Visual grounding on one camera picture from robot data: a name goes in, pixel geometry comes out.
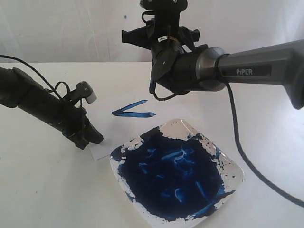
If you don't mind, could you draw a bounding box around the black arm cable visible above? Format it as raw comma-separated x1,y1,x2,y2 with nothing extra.
223,80,304,207
0,55,72,100

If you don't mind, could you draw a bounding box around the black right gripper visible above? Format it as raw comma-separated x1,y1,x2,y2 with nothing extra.
122,14,199,81

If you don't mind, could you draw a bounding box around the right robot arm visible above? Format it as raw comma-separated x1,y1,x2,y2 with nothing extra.
122,16,304,109

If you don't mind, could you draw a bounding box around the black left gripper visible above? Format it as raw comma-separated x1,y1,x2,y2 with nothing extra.
54,104,104,150

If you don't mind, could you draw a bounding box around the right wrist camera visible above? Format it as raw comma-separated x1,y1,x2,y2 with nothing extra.
140,0,188,18

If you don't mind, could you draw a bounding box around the black paintbrush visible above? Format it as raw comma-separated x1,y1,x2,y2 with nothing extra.
149,79,156,95

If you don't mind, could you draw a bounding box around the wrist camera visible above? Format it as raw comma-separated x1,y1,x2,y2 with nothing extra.
140,0,188,18
68,81,97,104

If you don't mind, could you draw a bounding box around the white paper sheet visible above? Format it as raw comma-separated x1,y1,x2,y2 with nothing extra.
79,81,195,161

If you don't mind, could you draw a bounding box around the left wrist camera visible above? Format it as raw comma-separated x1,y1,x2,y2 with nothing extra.
68,81,97,104

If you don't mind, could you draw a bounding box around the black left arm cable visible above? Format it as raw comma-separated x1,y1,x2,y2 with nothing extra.
0,55,72,100

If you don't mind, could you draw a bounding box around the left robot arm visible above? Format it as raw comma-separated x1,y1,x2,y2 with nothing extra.
0,67,104,150

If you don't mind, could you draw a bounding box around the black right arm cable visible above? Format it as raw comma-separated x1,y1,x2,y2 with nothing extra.
223,80,304,207

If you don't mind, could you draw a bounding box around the white backdrop curtain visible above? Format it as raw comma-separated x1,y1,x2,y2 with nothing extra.
0,0,304,62

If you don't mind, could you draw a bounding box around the white square paint plate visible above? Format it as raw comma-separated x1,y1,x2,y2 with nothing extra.
110,119,244,228

